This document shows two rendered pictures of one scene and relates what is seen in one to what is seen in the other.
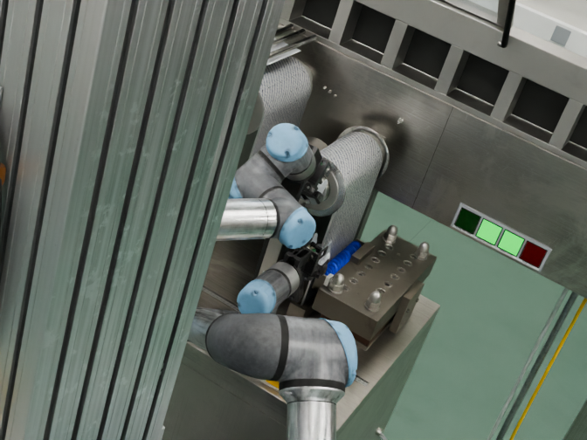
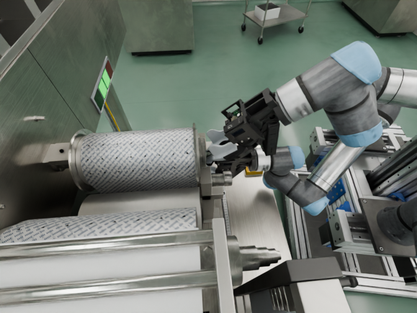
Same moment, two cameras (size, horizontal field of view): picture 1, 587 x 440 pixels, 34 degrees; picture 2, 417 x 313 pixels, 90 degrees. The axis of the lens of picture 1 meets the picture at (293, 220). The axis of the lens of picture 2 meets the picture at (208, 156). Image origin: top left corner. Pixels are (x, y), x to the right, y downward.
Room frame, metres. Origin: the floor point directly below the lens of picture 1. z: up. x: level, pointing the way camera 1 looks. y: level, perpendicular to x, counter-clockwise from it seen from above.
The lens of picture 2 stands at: (2.04, 0.26, 1.66)
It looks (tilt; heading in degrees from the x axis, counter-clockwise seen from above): 55 degrees down; 246
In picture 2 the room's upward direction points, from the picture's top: straight up
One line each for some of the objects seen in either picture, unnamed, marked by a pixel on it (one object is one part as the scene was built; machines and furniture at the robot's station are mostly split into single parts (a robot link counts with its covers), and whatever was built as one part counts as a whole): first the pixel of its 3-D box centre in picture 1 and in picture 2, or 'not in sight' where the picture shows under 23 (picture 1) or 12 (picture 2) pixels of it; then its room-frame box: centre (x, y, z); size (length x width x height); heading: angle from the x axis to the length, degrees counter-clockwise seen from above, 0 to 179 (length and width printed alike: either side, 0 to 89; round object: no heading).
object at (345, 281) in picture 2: not in sight; (336, 282); (1.89, 0.30, 1.36); 0.05 x 0.01 x 0.01; 160
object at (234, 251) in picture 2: not in sight; (216, 260); (2.01, 0.22, 1.33); 0.06 x 0.06 x 0.06; 70
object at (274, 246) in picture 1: (272, 254); (212, 199); (1.92, 0.02, 1.05); 0.06 x 0.05 x 0.31; 160
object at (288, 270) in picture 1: (279, 279); (259, 160); (1.74, -0.01, 1.11); 0.08 x 0.05 x 0.08; 70
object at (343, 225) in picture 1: (342, 229); not in sight; (2.04, -0.12, 1.11); 0.23 x 0.01 x 0.18; 160
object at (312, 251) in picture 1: (299, 263); (234, 159); (1.82, -0.04, 1.12); 0.12 x 0.08 x 0.09; 160
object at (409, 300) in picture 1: (407, 307); not in sight; (2.02, -0.34, 0.96); 0.10 x 0.03 x 0.11; 160
